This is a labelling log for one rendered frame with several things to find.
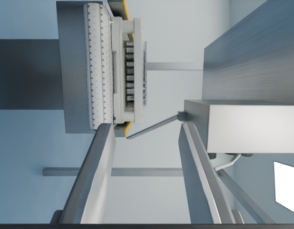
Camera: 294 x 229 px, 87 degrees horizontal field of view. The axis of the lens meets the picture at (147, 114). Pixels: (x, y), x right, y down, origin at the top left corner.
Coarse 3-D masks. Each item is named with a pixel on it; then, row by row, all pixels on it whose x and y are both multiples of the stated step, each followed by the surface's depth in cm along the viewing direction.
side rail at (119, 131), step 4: (124, 124) 40; (116, 128) 36; (120, 128) 36; (124, 128) 36; (116, 132) 34; (120, 132) 34; (124, 132) 34; (116, 136) 34; (120, 136) 34; (124, 136) 34
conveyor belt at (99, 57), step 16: (96, 16) 31; (96, 32) 31; (96, 48) 32; (96, 64) 32; (112, 64) 37; (96, 80) 32; (112, 80) 37; (96, 96) 33; (112, 96) 37; (96, 112) 33; (112, 112) 37; (96, 128) 34
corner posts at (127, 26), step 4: (124, 20) 36; (128, 20) 36; (132, 20) 36; (124, 24) 35; (128, 24) 35; (132, 24) 35; (124, 28) 36; (128, 28) 36; (132, 28) 36; (124, 32) 37; (128, 32) 37; (132, 32) 37; (132, 108) 60; (124, 112) 39; (128, 112) 39; (132, 112) 39; (124, 116) 38; (128, 116) 38; (132, 116) 38; (124, 120) 39; (128, 120) 39; (132, 120) 39
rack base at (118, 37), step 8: (120, 24) 35; (112, 32) 35; (120, 32) 35; (112, 40) 36; (120, 40) 36; (112, 48) 36; (120, 48) 36; (120, 56) 36; (120, 64) 36; (120, 72) 37; (120, 80) 37; (120, 88) 37; (128, 88) 49; (120, 96) 38; (120, 104) 38; (120, 112) 38; (120, 120) 38
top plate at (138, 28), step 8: (136, 24) 35; (136, 32) 35; (136, 40) 36; (136, 48) 36; (136, 56) 36; (136, 64) 36; (136, 72) 37; (136, 80) 37; (136, 88) 37; (136, 96) 37; (136, 104) 38; (136, 112) 38; (136, 120) 38
